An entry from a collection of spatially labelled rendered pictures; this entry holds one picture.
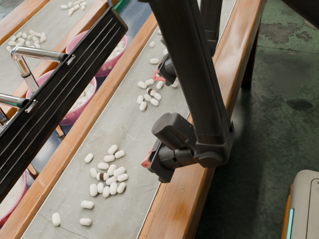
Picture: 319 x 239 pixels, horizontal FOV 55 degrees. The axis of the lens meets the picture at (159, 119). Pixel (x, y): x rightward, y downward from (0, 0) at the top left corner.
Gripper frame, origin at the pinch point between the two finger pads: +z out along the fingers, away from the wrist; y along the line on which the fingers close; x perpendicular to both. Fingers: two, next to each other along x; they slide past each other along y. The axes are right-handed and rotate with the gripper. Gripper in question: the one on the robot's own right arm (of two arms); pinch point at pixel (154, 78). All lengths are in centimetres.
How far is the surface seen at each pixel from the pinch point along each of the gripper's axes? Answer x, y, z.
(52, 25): -39, -31, 56
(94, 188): 2.3, 42.8, 4.6
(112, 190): 5.6, 41.6, 0.7
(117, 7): -21, -58, 42
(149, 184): 12.9, 35.8, -4.5
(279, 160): 95, -35, 15
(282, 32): 88, -159, 26
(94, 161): -0.1, 33.6, 10.4
